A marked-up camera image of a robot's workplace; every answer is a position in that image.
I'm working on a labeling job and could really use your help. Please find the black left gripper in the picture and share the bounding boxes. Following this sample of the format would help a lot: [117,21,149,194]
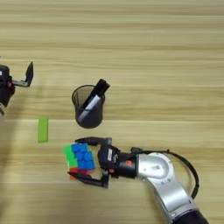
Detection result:
[0,61,34,108]

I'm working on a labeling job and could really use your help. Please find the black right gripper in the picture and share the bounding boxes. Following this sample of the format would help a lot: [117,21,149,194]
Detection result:
[67,136,138,189]

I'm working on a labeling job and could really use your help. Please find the multicoloured puzzle cube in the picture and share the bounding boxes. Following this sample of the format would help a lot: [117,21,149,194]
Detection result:
[63,142,96,180]

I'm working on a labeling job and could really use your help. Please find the black mesh pen cup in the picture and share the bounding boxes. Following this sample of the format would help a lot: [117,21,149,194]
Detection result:
[71,84,106,130]

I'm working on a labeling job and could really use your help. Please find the green rectangular block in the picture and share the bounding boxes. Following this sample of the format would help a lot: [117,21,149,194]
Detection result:
[38,115,50,144]

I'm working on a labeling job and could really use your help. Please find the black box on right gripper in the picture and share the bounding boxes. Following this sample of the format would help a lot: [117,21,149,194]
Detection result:
[97,143,121,172]

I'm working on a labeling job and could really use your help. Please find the black and white marker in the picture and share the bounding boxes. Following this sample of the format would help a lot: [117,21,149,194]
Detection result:
[77,78,111,123]

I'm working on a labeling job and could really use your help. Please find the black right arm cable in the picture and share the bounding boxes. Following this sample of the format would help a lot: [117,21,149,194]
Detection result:
[136,149,201,200]

